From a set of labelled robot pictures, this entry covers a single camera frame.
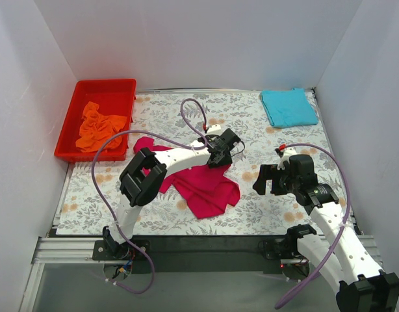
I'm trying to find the magenta t shirt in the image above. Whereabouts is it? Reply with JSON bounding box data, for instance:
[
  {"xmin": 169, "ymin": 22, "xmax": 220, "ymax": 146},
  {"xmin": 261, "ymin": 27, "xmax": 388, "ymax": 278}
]
[{"xmin": 131, "ymin": 136, "xmax": 241, "ymax": 220}]

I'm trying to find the floral patterned table mat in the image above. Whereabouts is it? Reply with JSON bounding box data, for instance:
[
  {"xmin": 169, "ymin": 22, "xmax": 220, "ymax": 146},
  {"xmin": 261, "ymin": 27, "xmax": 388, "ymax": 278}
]
[{"xmin": 56, "ymin": 92, "xmax": 346, "ymax": 235}]

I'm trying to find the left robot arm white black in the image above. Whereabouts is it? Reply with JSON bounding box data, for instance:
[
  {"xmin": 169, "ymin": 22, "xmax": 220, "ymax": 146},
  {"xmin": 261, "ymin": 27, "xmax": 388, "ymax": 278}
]
[{"xmin": 102, "ymin": 125, "xmax": 242, "ymax": 260}]

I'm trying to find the red plastic bin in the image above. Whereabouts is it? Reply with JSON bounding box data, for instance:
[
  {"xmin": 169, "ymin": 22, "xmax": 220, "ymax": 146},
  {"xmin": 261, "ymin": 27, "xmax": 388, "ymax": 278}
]
[{"xmin": 54, "ymin": 79, "xmax": 136, "ymax": 163}]

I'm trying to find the orange t shirt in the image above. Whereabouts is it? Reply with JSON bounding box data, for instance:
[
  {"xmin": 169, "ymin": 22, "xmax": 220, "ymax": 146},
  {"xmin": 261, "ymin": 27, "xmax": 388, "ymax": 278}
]
[{"xmin": 75, "ymin": 101, "xmax": 127, "ymax": 153}]

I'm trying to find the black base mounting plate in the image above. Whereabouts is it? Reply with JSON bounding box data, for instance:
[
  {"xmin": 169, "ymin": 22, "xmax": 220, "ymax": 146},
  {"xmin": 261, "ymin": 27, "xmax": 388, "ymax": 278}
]
[{"xmin": 92, "ymin": 235, "xmax": 309, "ymax": 278}]

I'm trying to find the folded cyan t shirt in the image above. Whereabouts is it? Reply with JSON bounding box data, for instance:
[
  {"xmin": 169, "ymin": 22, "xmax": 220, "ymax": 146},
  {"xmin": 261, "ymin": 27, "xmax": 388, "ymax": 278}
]
[{"xmin": 261, "ymin": 88, "xmax": 318, "ymax": 129}]

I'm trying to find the aluminium frame rail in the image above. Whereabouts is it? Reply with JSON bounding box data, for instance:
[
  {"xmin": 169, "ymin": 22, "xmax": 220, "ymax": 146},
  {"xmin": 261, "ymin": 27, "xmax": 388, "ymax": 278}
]
[{"xmin": 18, "ymin": 235, "xmax": 99, "ymax": 312}]

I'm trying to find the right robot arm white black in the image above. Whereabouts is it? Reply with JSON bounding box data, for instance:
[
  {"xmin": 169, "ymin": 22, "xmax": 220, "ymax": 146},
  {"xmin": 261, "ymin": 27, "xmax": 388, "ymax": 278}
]
[{"xmin": 253, "ymin": 151, "xmax": 399, "ymax": 311}]

